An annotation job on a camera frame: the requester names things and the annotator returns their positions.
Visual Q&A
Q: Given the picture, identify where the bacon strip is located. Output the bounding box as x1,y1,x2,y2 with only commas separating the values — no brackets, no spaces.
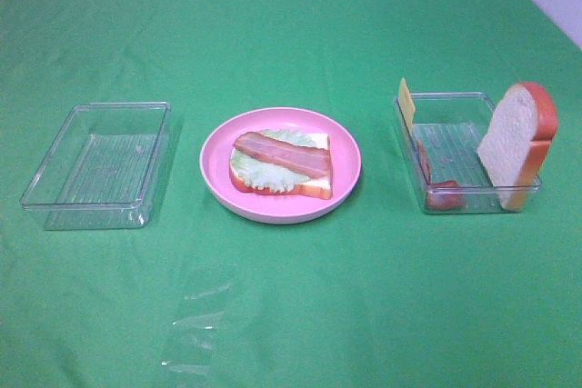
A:
233,132,332,178
416,140,466,211

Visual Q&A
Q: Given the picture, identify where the bread slice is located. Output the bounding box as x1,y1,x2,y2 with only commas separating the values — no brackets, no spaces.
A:
477,82,558,211
229,129,333,200

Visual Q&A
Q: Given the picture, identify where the green lettuce leaf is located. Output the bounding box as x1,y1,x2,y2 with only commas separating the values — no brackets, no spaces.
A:
230,129,330,194

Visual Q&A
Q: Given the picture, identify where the pink round plate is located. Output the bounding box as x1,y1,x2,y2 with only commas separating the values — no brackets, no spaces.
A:
199,107,362,224

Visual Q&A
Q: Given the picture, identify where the yellow cheese slice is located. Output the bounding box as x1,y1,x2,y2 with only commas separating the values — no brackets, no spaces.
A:
397,77,416,133

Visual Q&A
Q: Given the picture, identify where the green tablecloth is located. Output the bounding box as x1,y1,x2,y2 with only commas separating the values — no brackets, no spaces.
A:
1,0,581,387

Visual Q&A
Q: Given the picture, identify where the right clear plastic tray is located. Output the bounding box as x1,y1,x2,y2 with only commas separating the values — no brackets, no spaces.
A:
394,92,542,214

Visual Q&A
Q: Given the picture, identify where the clear plastic tray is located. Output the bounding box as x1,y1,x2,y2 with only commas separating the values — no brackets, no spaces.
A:
20,102,171,230
394,92,542,214

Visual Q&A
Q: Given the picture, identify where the left clear plastic tray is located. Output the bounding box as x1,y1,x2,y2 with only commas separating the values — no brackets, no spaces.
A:
20,102,171,230

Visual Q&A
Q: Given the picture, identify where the clear plastic film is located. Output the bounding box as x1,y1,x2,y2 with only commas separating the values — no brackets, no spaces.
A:
160,264,236,387

